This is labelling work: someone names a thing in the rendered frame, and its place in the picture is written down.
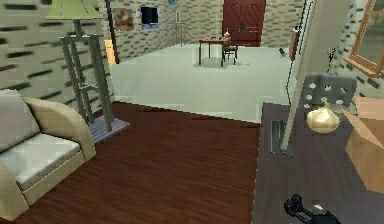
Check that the small black floor object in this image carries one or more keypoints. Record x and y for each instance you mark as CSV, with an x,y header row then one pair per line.
x,y
283,52

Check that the red upright board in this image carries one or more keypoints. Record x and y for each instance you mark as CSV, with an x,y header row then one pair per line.
x,y
293,45

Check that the green shade floor lamp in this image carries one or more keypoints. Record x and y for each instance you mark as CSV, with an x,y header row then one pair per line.
x,y
74,9

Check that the orange yellow panel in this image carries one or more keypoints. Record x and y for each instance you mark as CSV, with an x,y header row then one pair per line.
x,y
109,52

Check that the dark wooden chair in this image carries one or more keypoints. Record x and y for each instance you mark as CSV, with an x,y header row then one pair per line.
x,y
230,49

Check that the dark blue window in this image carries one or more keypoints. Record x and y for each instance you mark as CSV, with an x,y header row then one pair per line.
x,y
149,16

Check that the black twig plant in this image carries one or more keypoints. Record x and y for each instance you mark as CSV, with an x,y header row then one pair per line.
x,y
332,58

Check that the framed brown picture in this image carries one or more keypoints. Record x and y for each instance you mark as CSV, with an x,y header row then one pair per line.
x,y
123,19

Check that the dark brown table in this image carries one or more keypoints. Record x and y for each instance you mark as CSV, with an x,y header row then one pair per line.
x,y
310,173

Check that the wooden frame window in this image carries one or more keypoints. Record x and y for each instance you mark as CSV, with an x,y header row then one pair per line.
x,y
361,61

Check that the dark red door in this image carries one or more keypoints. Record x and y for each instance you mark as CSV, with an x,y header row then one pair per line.
x,y
248,15

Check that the brown wooden table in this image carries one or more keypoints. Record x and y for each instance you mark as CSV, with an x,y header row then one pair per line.
x,y
210,41

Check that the beige sofa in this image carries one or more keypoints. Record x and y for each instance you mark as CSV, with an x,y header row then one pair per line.
x,y
40,156

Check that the grey flat device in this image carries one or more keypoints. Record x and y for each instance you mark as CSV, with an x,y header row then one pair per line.
x,y
276,136

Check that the beige vase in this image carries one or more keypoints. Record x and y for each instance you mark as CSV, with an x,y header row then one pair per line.
x,y
227,34

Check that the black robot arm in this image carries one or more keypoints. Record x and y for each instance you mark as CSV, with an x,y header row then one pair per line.
x,y
320,218

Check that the orange cardboard box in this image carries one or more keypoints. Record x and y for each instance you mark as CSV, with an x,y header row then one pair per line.
x,y
366,146

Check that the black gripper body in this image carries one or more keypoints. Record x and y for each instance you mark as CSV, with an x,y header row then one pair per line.
x,y
294,204

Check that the gold onion-shaped vase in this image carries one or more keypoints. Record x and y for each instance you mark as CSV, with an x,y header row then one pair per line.
x,y
322,120

